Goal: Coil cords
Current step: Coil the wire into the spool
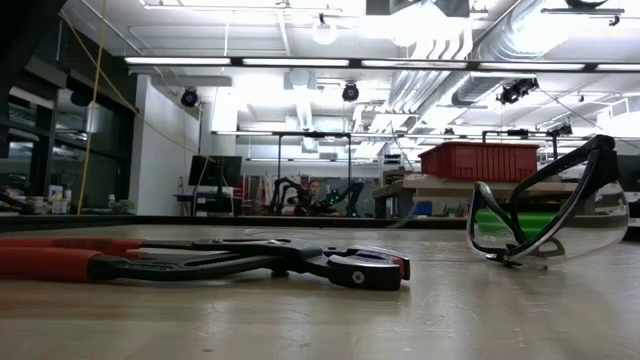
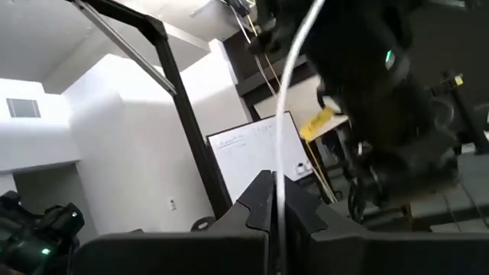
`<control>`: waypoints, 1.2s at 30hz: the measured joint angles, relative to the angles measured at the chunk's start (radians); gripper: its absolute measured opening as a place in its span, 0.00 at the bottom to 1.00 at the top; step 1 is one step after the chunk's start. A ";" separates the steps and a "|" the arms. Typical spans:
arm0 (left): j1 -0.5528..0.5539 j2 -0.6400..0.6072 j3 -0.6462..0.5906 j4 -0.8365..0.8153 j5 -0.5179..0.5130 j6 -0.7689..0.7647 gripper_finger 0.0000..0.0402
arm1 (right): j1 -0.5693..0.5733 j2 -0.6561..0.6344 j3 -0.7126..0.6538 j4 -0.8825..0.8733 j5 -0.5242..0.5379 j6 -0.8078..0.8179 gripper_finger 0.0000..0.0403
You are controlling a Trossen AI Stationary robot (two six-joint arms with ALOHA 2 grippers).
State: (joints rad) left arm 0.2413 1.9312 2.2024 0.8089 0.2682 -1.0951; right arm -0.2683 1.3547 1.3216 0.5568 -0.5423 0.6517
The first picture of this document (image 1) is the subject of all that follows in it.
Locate wooden workbench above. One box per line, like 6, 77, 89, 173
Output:
372, 173, 581, 220

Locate black computer monitor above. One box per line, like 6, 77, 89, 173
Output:
188, 155, 244, 189

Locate black ceiling camera cluster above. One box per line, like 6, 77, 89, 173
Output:
497, 77, 540, 106

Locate red-handled black pliers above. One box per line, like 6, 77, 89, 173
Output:
0, 237, 412, 292

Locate clear safety glasses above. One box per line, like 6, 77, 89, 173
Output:
465, 134, 630, 269

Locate person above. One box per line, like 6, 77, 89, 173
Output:
299, 178, 326, 217

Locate LED light bar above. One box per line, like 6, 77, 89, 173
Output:
123, 56, 640, 72

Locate black background rig frame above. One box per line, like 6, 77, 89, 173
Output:
272, 131, 354, 217

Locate green plastic bin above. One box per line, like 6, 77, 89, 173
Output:
474, 209, 557, 239

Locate black table frame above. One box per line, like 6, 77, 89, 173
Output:
0, 213, 469, 232

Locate red storage bin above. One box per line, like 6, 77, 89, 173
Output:
418, 141, 540, 184

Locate yellow cable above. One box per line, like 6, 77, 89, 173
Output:
59, 0, 211, 216

